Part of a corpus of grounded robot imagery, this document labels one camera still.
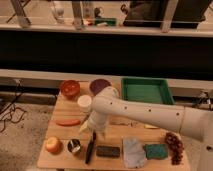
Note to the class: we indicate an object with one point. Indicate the white cup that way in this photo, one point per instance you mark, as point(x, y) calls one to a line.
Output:
point(84, 103)

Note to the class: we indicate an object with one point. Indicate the red yellow apple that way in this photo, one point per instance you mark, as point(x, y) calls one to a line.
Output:
point(53, 145)

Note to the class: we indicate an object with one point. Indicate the orange carrot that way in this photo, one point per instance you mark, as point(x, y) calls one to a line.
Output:
point(72, 122)

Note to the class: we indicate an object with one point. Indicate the purple bowl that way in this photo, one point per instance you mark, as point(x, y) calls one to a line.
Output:
point(96, 86)

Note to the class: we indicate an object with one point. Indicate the yellow banana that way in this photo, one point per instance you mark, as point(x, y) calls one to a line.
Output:
point(147, 126)

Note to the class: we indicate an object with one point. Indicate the green plastic tray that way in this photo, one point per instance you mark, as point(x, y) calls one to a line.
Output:
point(147, 90)

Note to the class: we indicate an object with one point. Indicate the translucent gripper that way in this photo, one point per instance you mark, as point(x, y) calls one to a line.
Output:
point(88, 127)

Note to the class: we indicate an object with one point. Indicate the small metal cup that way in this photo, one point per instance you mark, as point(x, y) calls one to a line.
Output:
point(74, 146)

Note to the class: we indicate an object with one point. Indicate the green sponge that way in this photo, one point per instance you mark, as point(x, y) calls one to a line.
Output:
point(156, 151)

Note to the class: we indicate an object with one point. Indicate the bunch of red grapes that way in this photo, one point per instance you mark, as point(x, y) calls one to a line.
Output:
point(176, 146)

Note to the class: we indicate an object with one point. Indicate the dark green scouring pad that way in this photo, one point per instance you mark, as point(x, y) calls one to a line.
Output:
point(108, 151)

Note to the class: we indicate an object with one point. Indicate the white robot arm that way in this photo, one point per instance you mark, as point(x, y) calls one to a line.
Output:
point(191, 122)

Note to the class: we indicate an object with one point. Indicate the green box on shelf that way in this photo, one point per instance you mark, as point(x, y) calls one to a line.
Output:
point(105, 21)

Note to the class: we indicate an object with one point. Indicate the grey blue cloth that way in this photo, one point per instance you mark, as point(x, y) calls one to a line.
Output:
point(134, 155)

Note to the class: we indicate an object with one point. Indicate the red bowl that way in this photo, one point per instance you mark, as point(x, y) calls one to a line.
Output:
point(70, 88)

